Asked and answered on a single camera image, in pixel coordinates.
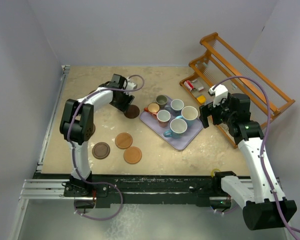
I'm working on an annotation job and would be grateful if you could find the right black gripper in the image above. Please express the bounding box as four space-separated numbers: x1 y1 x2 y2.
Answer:
199 93 235 128

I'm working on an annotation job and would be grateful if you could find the dark walnut coaster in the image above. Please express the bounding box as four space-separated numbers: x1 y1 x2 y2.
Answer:
124 104 140 119
92 142 111 160

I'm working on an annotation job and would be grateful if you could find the large light blue cup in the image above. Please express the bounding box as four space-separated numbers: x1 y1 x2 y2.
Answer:
176 106 199 127

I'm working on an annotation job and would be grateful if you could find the light orange wooden coaster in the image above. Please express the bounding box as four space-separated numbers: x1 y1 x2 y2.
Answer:
123 146 142 164
114 132 133 149

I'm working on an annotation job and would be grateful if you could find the reddish wooden coaster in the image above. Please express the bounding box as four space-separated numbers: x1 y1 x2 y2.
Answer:
89 124 96 136

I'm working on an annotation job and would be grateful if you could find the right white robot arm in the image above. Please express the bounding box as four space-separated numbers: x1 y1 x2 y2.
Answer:
199 92 297 231

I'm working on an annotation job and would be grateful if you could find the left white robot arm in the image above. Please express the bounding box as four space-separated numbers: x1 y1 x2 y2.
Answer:
59 74 139 196

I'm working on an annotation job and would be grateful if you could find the orange copper cup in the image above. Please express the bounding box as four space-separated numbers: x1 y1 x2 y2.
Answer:
143 102 160 116

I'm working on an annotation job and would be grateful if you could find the grey green cup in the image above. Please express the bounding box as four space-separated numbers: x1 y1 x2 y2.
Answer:
155 95 168 108

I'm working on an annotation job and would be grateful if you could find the blue cup with pattern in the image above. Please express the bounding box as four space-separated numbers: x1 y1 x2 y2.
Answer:
163 118 188 139

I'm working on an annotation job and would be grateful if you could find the grey blue cup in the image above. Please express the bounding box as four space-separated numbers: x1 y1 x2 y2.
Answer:
164 99 185 117

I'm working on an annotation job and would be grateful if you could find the pink red cup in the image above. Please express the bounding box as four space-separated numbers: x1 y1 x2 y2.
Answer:
152 110 171 128

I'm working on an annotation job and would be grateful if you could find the yellow small block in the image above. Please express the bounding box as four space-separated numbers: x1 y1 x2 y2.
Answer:
196 95 206 105

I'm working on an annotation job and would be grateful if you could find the lilac serving tray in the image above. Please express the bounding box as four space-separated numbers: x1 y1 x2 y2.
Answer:
139 94 205 151

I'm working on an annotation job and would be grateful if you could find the red white small box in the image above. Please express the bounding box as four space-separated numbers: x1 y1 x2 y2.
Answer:
183 80 195 92

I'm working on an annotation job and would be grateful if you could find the orange wooden rack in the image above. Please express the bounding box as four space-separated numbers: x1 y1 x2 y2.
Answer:
179 31 296 150

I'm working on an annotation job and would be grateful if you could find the yellow tape roll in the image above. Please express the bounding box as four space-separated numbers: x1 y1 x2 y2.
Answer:
210 168 221 177

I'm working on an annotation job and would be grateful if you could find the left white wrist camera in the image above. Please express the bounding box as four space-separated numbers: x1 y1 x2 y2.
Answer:
125 80 138 90

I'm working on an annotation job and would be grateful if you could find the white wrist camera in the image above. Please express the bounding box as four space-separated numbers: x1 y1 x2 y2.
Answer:
208 84 228 108
125 80 138 90

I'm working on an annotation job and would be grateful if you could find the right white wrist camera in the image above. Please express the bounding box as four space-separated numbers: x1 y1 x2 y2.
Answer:
208 84 228 108

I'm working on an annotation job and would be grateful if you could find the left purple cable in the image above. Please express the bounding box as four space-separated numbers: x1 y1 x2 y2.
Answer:
62 74 145 221

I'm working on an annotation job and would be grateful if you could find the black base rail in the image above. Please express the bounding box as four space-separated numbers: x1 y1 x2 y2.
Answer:
33 172 235 210

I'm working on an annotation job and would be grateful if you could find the aluminium frame profile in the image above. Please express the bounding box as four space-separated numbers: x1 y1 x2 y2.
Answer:
19 179 74 200

